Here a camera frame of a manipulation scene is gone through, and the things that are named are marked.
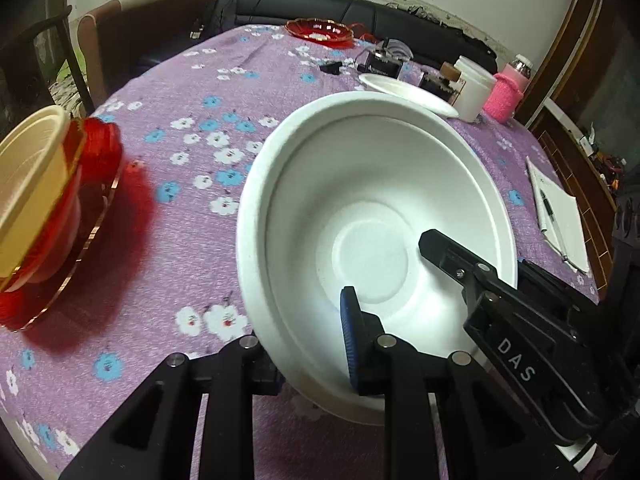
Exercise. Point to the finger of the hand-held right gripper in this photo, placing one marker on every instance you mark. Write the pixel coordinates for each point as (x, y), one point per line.
(515, 345)

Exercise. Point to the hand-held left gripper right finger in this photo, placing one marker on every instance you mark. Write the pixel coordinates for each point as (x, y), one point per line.
(350, 340)

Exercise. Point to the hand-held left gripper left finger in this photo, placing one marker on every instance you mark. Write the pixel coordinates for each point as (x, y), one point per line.
(250, 365)

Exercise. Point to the large white foam bowl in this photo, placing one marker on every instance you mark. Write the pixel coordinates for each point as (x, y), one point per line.
(375, 185)

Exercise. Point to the large red glass plate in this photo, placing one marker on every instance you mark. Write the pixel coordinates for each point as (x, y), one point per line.
(15, 307)

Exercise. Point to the beige plastic bowl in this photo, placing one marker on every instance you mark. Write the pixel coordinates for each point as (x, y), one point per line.
(30, 170)

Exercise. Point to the black and white pen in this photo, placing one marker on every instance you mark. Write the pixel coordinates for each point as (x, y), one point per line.
(549, 210)

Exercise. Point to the white notebook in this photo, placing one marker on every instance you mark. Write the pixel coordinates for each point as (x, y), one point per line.
(565, 215)

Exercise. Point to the bottle with pink knitted cover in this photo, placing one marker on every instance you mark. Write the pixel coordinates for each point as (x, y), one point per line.
(505, 95)

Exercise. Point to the white plastic jar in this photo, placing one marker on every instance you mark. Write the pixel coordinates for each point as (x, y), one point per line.
(472, 90)

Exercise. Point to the small black object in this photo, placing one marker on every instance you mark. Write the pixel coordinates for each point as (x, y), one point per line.
(331, 67)

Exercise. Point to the black device with clear dome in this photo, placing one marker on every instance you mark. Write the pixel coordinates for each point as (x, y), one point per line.
(380, 66)

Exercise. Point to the wooden cabinet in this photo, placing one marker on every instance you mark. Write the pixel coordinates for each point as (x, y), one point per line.
(565, 60)

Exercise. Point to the small red glass plate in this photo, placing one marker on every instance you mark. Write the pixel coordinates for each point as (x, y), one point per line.
(320, 27)

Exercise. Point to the black leather sofa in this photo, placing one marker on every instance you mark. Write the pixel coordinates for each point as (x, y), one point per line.
(300, 7)

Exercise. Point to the dark wooden chair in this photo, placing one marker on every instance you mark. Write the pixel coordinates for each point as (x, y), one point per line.
(75, 60)

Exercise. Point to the brown upholstered chair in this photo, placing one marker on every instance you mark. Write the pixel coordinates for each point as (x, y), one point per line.
(130, 25)

